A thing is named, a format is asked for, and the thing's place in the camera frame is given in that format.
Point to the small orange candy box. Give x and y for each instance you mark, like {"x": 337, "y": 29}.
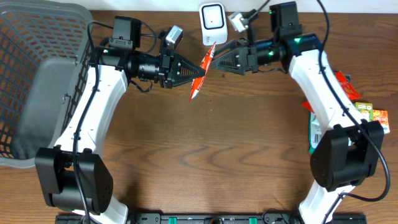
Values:
{"x": 382, "y": 117}

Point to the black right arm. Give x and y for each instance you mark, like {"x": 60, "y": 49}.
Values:
{"x": 350, "y": 147}

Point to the red snack packet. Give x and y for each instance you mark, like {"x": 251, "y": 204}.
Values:
{"x": 345, "y": 90}

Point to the thin red stick packet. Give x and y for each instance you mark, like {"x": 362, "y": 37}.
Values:
{"x": 205, "y": 66}

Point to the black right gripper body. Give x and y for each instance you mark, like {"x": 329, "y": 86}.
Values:
{"x": 264, "y": 50}

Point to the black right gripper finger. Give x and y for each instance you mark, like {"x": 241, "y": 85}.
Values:
{"x": 232, "y": 44}
{"x": 231, "y": 60}

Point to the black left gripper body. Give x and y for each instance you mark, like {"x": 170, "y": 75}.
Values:
{"x": 157, "y": 69}

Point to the grey plastic mesh basket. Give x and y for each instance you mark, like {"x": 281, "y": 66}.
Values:
{"x": 44, "y": 54}

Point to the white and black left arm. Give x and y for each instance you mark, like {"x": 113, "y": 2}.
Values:
{"x": 72, "y": 174}

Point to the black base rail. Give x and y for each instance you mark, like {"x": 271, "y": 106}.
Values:
{"x": 217, "y": 219}

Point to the green white 3M packet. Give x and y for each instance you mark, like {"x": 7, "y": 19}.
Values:
{"x": 314, "y": 132}

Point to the green snack box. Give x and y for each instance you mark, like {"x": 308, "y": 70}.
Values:
{"x": 366, "y": 109}

